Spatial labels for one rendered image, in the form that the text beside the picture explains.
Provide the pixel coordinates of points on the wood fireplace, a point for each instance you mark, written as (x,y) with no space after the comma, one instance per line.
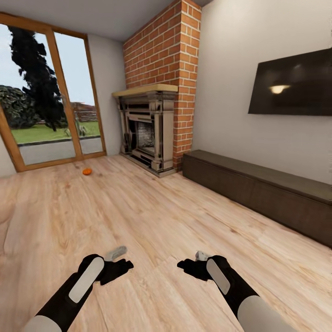
(147,127)

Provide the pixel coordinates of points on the countertop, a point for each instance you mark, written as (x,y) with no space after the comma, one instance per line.
(144,89)

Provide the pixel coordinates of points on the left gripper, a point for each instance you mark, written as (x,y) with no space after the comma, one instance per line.
(118,269)

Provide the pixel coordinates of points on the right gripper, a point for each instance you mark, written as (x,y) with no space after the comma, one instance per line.
(191,267)

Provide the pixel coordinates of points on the door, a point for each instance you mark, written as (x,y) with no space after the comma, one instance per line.
(49,112)

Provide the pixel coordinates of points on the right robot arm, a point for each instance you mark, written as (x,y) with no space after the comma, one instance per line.
(251,311)

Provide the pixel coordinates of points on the wall mounted tv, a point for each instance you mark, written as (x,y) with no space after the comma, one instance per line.
(296,85)

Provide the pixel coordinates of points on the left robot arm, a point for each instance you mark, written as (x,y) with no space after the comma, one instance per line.
(61,310)

